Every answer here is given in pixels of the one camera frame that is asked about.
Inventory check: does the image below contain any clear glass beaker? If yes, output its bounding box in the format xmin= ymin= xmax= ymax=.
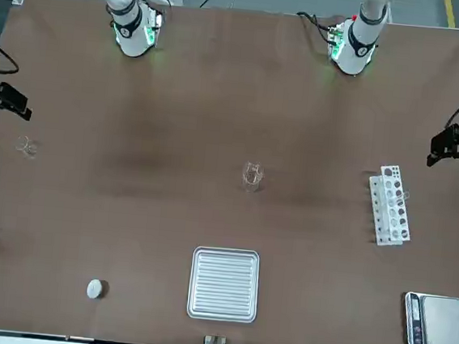
xmin=240 ymin=159 xmax=266 ymax=195

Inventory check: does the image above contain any white test tube rack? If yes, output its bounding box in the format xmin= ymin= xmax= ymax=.
xmin=363 ymin=163 xmax=419 ymax=249

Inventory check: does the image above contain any small clear glass piece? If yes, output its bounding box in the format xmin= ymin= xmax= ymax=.
xmin=14 ymin=134 xmax=41 ymax=161

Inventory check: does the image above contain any silver digital scale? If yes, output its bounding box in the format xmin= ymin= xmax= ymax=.
xmin=400 ymin=291 xmax=459 ymax=344

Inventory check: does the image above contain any small white bottle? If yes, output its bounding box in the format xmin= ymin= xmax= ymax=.
xmin=86 ymin=276 xmax=108 ymax=302

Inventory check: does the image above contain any silver ridged metal tray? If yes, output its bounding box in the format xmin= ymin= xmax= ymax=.
xmin=185 ymin=244 xmax=263 ymax=325

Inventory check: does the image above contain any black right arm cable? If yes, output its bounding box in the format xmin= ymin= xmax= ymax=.
xmin=0 ymin=38 xmax=23 ymax=78

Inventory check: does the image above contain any black base cable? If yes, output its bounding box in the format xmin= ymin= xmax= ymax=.
xmin=294 ymin=11 xmax=339 ymax=45

